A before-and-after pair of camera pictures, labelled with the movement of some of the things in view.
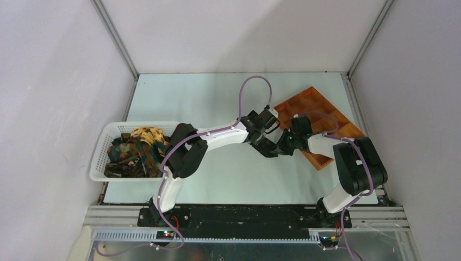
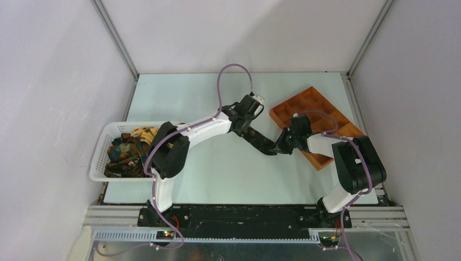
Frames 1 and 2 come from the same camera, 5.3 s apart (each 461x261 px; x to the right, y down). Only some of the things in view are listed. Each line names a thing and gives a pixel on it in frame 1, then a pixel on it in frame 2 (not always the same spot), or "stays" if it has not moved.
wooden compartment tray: x=310 y=100 stays
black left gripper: x=251 y=115 to x=251 y=118
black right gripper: x=281 y=149 stays
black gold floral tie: x=266 y=147 stays
